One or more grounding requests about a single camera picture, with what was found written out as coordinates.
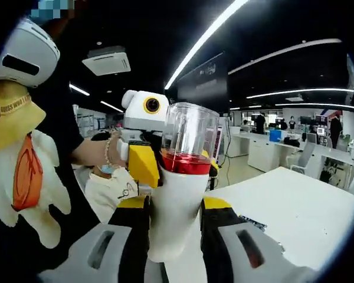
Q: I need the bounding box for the blue box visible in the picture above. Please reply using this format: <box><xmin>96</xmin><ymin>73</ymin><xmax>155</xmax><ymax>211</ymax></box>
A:
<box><xmin>268</xmin><ymin>129</ymin><xmax>283</xmax><ymax>143</ymax></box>

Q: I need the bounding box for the hanging dark screen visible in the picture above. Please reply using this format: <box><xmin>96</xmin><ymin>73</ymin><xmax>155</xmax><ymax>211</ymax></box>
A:
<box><xmin>176</xmin><ymin>51</ymin><xmax>230</xmax><ymax>109</ymax></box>

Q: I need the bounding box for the white skincare bottle red collar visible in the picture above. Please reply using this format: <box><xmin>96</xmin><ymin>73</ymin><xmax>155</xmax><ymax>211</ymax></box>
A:
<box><xmin>148</xmin><ymin>101</ymin><xmax>221</xmax><ymax>264</ymax></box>

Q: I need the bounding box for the person's left hand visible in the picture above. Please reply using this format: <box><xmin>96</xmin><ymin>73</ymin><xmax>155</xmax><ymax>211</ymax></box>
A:
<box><xmin>111</xmin><ymin>138</ymin><xmax>127</xmax><ymax>169</ymax></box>

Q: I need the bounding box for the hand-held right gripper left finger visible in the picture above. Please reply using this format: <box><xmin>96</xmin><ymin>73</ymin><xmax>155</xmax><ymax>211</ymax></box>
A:
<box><xmin>38</xmin><ymin>194</ymin><xmax>151</xmax><ymax>283</ymax></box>

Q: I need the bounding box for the ceiling air conditioner unit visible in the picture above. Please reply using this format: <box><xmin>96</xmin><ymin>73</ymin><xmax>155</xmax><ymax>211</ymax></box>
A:
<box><xmin>81</xmin><ymin>45</ymin><xmax>133</xmax><ymax>77</ymax></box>

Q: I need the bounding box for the green black skincare sachet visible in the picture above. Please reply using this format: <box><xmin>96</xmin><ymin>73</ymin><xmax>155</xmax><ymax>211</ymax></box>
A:
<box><xmin>238</xmin><ymin>214</ymin><xmax>268</xmax><ymax>233</ymax></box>

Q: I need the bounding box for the white plush duck toy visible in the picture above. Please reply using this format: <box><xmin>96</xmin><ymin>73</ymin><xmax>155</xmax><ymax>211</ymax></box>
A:
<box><xmin>0</xmin><ymin>78</ymin><xmax>73</xmax><ymax>249</ymax></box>

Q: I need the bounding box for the person's black shirt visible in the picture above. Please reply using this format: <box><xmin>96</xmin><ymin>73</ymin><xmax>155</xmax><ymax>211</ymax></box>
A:
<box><xmin>0</xmin><ymin>17</ymin><xmax>109</xmax><ymax>283</ymax></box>

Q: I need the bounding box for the bead bracelet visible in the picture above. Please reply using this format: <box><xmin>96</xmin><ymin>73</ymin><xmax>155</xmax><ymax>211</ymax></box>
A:
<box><xmin>104</xmin><ymin>131</ymin><xmax>116</xmax><ymax>169</ymax></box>

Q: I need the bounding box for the grey office chair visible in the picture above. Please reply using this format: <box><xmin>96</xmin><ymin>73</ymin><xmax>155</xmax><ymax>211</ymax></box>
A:
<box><xmin>289</xmin><ymin>140</ymin><xmax>317</xmax><ymax>178</ymax></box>

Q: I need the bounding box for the white grey worn device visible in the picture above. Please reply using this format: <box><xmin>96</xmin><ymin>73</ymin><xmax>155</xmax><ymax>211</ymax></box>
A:
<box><xmin>0</xmin><ymin>17</ymin><xmax>61</xmax><ymax>88</ymax></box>

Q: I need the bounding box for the ceiling light strip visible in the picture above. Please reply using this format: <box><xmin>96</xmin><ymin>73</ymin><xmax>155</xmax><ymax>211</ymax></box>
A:
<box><xmin>163</xmin><ymin>0</ymin><xmax>251</xmax><ymax>91</ymax></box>

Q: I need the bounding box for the white office desk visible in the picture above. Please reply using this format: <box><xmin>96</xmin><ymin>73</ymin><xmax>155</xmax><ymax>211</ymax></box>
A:
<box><xmin>228</xmin><ymin>131</ymin><xmax>354</xmax><ymax>180</ymax></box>

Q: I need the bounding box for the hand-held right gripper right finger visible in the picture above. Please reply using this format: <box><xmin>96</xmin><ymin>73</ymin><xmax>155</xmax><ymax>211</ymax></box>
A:
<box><xmin>200</xmin><ymin>196</ymin><xmax>315</xmax><ymax>283</ymax></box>

